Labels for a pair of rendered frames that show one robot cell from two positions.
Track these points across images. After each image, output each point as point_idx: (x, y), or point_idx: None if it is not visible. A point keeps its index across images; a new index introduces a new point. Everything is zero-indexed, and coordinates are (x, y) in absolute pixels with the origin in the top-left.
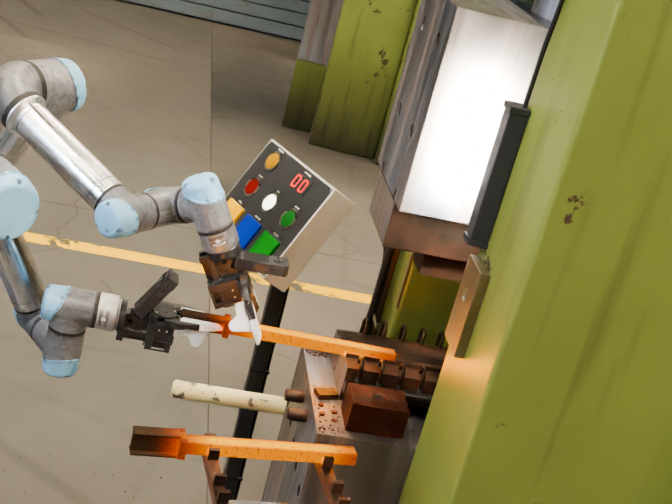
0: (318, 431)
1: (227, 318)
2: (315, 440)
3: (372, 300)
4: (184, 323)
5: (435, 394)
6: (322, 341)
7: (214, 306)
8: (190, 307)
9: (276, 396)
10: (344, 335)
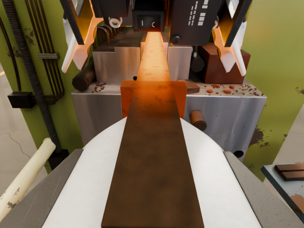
0: (263, 96)
1: (152, 84)
2: (264, 104)
3: (21, 45)
4: (282, 217)
5: (255, 8)
6: (161, 41)
7: (236, 32)
8: (50, 183)
9: (16, 179)
10: (116, 45)
